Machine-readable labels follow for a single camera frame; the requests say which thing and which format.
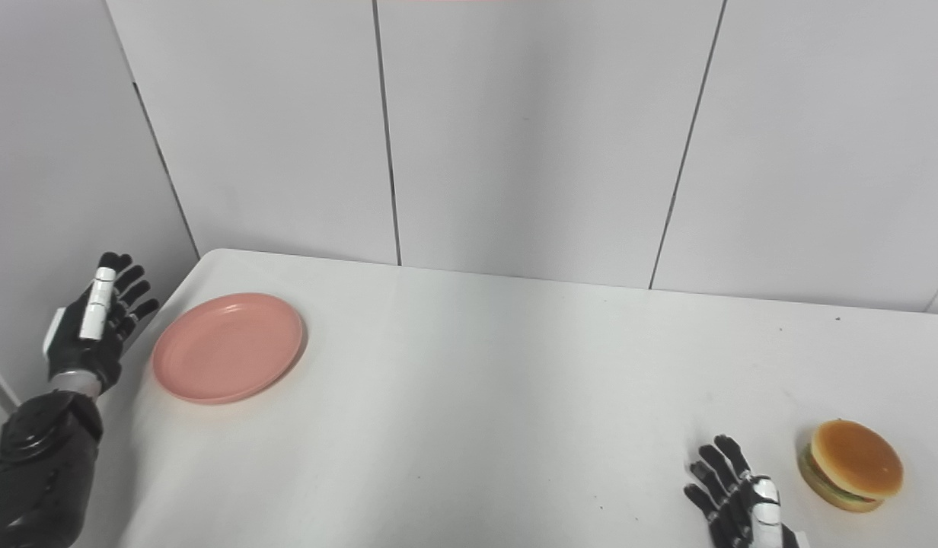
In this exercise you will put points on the toy hamburger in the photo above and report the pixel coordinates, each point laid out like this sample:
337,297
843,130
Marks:
853,464

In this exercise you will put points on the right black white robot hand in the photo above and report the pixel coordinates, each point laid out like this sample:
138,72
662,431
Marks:
747,510

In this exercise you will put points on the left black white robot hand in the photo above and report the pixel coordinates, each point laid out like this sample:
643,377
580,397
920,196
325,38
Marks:
88,331

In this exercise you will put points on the pink round plate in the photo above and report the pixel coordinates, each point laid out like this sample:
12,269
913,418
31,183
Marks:
227,348

